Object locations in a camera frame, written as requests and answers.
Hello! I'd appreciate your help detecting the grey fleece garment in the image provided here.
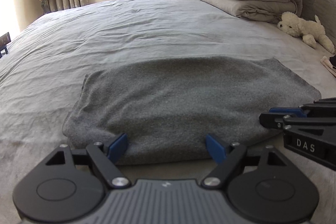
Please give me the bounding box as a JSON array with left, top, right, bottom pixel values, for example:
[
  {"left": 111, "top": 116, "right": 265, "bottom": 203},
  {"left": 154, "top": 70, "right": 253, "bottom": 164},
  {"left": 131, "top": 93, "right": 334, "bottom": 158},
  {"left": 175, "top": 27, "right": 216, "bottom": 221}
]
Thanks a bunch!
[{"left": 63, "top": 56, "right": 321, "bottom": 165}]

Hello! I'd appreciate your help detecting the beige and black garment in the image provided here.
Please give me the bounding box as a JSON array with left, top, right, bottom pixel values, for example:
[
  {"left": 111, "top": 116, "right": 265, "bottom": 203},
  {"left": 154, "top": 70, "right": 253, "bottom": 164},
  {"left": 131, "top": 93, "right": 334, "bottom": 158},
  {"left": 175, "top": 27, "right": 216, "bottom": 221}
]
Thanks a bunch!
[{"left": 320, "top": 56, "right": 336, "bottom": 77}]

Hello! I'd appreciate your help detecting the white plush dog toy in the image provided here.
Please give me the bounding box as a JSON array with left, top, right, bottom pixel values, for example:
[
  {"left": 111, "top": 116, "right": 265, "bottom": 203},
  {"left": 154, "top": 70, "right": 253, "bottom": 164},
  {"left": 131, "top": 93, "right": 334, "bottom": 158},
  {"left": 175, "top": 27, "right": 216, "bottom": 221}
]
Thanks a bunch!
[{"left": 277, "top": 12, "right": 335, "bottom": 53}]

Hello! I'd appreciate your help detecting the grey bed sheet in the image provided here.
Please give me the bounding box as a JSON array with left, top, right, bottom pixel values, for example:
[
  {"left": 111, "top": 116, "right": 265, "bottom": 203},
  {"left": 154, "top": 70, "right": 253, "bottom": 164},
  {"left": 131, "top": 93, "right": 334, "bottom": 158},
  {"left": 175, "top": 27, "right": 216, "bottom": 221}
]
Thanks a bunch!
[{"left": 1, "top": 0, "right": 335, "bottom": 223}]

